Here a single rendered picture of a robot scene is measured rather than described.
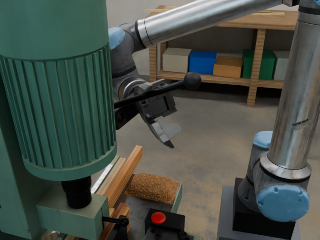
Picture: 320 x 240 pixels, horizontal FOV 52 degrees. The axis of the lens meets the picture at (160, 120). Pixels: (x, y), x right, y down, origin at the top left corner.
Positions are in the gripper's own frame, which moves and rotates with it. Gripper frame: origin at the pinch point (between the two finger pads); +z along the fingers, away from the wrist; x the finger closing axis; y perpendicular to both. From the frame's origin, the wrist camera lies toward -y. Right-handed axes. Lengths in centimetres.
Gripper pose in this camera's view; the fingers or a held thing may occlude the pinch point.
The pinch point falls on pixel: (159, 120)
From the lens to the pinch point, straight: 68.7
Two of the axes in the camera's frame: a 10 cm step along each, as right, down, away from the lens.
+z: 3.6, 2.6, -8.9
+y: 8.8, -4.2, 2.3
